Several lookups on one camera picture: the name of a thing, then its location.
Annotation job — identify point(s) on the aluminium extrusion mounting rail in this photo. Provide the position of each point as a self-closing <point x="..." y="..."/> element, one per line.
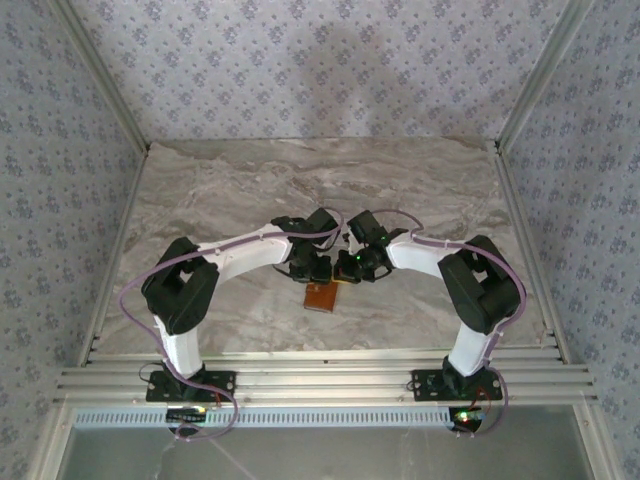
<point x="325" y="385"/>

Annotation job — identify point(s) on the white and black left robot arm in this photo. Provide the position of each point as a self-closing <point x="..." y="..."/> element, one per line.
<point x="250" y="252"/>

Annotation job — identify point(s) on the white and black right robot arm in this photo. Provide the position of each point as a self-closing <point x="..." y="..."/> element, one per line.
<point x="415" y="260"/>

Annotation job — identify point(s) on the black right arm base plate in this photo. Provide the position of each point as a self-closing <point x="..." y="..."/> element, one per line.
<point x="425" y="387"/>

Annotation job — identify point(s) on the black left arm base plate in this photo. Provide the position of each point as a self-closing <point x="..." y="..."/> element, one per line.
<point x="220" y="385"/>

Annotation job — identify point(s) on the aluminium frame leg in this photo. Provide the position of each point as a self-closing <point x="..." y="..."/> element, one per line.
<point x="595" y="445"/>
<point x="52" y="445"/>

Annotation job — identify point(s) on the aluminium table side rail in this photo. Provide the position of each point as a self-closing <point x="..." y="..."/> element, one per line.
<point x="116" y="260"/>
<point x="515" y="200"/>

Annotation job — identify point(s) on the aluminium frame post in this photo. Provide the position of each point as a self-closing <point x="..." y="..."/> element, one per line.
<point x="542" y="75"/>

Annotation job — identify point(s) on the brown leather card holder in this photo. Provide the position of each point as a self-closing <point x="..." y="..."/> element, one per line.
<point x="322" y="299"/>

